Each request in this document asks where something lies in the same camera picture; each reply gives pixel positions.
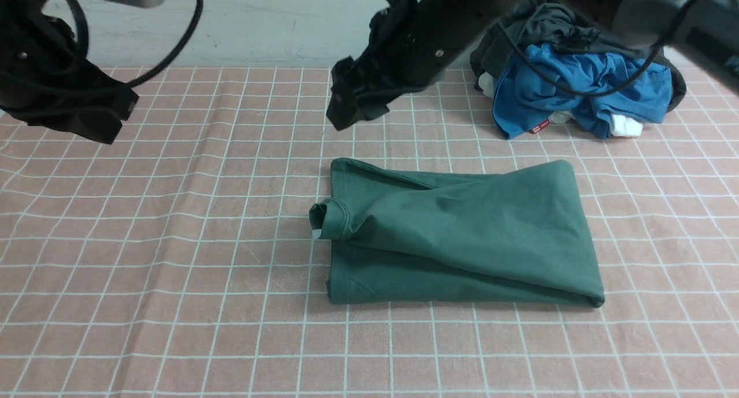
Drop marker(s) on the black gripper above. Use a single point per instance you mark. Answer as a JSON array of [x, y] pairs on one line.
[[411, 43], [47, 79]]

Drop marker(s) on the green long-sleeved shirt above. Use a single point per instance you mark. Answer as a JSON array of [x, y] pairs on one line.
[[404, 236]]

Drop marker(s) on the pink checkered tablecloth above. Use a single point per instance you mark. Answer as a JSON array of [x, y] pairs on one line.
[[179, 262]]

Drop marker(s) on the blue crumpled garment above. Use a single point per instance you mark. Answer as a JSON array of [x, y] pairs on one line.
[[591, 87]]

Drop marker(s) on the dark grey crumpled garment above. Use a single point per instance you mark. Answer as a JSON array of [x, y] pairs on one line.
[[542, 22]]

